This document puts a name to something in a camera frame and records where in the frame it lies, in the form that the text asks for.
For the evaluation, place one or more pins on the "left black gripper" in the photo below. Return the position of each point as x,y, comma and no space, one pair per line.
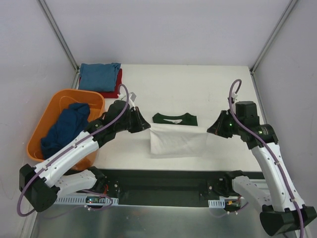
135,120

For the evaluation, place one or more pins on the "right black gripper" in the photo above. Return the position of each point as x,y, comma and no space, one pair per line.
223,124

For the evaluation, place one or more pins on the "white and green t-shirt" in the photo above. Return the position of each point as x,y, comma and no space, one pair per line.
177,136

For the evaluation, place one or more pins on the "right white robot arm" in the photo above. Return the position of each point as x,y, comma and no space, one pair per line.
282,210

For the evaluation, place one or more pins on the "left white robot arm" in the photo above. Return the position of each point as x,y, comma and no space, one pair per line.
44,183

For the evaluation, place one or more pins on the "folded red t-shirt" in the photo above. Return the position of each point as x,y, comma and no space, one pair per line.
115,93

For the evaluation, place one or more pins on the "orange plastic basket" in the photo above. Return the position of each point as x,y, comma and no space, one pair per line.
60,101

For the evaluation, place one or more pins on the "folded light blue t-shirt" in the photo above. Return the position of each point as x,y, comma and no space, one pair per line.
98,77

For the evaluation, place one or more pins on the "dark blue t-shirt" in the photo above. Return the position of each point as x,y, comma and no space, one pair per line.
69,124

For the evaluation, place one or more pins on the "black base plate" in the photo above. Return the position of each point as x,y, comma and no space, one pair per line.
169,188

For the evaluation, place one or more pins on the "right white cable duct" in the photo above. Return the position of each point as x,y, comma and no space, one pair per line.
217,204

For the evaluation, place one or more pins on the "white cable duct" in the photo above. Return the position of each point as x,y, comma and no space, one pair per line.
83,200
217,204

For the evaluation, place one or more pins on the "aluminium front rail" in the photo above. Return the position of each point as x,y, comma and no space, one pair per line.
266,191

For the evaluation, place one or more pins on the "left white cable duct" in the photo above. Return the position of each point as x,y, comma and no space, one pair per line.
83,200

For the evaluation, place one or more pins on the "right aluminium frame post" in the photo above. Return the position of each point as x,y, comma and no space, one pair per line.
277,28

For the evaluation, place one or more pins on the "aluminium frame post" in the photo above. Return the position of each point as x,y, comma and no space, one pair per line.
56,30
277,28

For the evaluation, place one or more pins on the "left aluminium frame post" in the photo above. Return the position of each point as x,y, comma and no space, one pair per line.
56,30

